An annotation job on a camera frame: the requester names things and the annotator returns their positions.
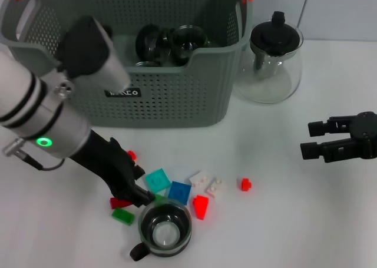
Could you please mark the translucent green toy brick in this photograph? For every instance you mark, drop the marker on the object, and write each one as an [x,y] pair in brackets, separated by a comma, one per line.
[160,198]

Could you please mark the grey-green perforated storage bin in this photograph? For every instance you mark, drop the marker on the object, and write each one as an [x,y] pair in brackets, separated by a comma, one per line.
[176,103]

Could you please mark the blue square toy plate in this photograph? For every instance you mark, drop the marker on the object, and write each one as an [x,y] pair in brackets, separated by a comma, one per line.
[179,193]

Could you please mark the red flat toy brick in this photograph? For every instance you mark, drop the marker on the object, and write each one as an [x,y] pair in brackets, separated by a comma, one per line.
[117,203]

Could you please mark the glass teapot with black lid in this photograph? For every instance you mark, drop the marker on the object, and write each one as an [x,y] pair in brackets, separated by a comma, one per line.
[275,36]

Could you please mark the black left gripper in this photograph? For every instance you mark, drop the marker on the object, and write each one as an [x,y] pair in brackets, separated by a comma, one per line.
[109,162]

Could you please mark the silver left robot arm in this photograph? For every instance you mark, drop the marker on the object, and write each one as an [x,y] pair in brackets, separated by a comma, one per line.
[53,120]

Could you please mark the glass teacup with black sleeve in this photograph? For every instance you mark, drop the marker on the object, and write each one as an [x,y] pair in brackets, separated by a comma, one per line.
[188,41]
[153,44]
[165,232]

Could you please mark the red-orange sloped toy brick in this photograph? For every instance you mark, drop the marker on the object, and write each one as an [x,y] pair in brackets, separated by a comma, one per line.
[201,207]

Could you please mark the white toy brick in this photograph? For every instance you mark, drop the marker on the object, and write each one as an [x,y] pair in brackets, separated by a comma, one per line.
[200,180]
[216,188]

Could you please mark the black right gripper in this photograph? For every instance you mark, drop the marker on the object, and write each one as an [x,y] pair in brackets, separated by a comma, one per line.
[365,135]

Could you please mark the small red toy block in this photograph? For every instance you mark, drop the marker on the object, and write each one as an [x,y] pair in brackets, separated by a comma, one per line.
[244,185]
[132,155]

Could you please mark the teal square toy plate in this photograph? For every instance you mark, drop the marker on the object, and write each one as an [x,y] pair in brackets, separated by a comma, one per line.
[157,181]

